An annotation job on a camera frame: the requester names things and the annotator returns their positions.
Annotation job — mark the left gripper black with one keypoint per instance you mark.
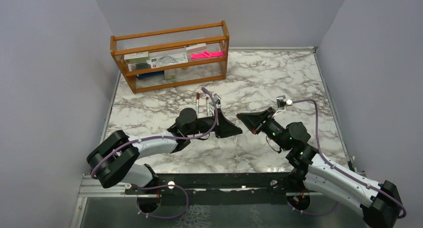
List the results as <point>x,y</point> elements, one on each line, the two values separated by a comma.
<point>225,127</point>

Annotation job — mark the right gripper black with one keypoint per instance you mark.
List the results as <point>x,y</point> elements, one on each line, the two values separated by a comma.
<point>254,120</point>

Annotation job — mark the white marker yellow end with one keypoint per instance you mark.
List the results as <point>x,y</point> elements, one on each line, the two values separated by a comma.
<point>197,106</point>

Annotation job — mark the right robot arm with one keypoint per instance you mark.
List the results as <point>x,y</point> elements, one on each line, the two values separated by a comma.
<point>377,203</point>

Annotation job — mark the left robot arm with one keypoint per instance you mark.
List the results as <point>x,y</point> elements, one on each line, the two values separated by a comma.
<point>113,161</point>

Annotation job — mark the pink plastic item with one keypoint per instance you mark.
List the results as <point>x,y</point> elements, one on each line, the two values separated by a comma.
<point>206,54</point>

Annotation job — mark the small beige box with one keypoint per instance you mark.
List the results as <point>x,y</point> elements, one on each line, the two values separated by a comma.
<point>170,74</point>

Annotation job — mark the white ruler card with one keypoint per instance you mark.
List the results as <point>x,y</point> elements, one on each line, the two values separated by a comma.
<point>167,60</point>

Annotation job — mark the blue box lower shelf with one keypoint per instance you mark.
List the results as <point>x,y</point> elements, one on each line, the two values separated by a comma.
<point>150,74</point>

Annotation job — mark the wooden shelf rack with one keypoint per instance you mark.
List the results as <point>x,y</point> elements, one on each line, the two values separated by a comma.
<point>209,37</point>

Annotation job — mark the white green box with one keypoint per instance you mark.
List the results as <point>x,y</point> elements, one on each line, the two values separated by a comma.
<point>139,57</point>

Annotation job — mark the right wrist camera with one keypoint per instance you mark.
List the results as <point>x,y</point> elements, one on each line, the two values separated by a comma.
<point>283,102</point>

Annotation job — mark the black mounting rail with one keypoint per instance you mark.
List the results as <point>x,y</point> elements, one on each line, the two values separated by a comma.
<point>220,189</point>

